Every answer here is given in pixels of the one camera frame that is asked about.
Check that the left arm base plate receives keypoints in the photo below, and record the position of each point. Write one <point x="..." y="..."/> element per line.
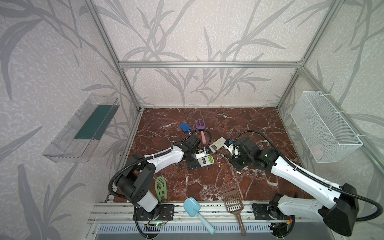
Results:
<point x="162" y="212"/>

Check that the light blue plastic scoop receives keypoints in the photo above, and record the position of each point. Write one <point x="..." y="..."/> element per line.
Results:
<point x="192" y="207"/>

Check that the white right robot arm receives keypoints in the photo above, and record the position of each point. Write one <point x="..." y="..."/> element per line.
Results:
<point x="339" y="207"/>

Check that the clear plastic wall shelf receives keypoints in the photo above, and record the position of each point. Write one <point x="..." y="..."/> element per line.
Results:
<point x="79" y="138"/>

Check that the brown litter scoop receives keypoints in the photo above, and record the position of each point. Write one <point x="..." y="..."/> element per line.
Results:
<point x="235" y="206"/>

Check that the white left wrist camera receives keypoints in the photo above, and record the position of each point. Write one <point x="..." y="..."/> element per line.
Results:
<point x="201" y="154"/>

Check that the purple toy rake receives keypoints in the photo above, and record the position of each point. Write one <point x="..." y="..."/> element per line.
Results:
<point x="200" y="125"/>

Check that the green plastic slotted tool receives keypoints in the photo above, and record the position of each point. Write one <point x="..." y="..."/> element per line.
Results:
<point x="161" y="188"/>

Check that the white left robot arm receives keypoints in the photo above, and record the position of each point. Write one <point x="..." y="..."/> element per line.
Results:
<point x="133" y="182"/>

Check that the aluminium front rail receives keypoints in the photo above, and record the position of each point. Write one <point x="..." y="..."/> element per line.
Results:
<point x="213" y="212"/>

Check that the blue toy shovel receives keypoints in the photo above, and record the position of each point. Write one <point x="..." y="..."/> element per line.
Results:
<point x="185" y="127"/>

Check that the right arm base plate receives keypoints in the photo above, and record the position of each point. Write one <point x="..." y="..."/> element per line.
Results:
<point x="264" y="211"/>

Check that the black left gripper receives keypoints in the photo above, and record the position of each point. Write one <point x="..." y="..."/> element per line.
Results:
<point x="193" y="162"/>

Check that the white wire mesh basket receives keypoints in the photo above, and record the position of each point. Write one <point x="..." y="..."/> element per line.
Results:
<point x="325" y="131"/>

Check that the white remote control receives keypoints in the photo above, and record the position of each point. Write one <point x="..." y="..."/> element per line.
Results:
<point x="206" y="161"/>

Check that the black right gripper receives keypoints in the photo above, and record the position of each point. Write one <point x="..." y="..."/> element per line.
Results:
<point x="237" y="162"/>

